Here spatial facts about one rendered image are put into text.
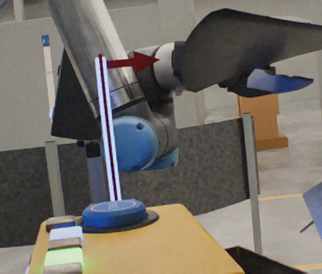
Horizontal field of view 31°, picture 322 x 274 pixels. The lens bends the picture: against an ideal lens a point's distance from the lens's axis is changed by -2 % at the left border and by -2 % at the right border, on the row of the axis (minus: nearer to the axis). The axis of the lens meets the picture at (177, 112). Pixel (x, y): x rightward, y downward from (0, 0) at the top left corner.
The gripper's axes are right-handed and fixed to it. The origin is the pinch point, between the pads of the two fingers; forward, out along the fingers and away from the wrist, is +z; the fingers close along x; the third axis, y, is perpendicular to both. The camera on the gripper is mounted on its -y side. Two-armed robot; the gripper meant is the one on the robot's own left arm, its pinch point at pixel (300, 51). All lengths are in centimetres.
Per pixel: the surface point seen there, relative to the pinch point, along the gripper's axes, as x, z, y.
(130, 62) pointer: 2.0, -7.4, -21.4
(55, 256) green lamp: 15, 15, -46
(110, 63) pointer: 2.1, -8.7, -23.0
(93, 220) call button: 14.2, 10.3, -40.4
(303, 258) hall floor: 93, -151, 243
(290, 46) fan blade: 0.0, 2.2, -5.8
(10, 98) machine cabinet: -25, -570, 289
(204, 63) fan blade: 1.7, -5.8, -11.5
